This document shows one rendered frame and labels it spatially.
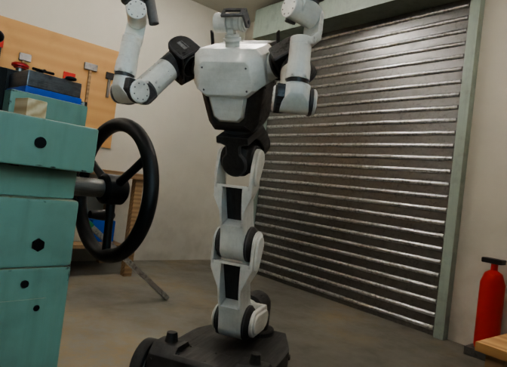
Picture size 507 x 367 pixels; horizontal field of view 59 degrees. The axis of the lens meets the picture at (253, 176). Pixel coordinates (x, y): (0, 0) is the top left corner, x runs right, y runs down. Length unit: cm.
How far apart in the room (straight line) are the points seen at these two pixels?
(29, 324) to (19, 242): 11
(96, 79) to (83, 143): 374
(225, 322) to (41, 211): 140
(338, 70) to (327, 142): 64
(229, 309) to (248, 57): 100
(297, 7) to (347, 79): 272
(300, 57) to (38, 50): 317
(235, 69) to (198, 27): 345
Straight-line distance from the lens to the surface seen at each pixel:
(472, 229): 332
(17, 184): 65
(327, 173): 398
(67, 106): 87
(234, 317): 192
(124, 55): 159
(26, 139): 60
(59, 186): 67
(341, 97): 404
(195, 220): 489
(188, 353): 186
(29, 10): 432
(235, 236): 178
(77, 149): 63
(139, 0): 166
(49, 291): 67
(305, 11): 138
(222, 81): 159
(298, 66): 132
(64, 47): 431
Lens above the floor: 85
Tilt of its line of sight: 1 degrees up
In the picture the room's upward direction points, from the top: 7 degrees clockwise
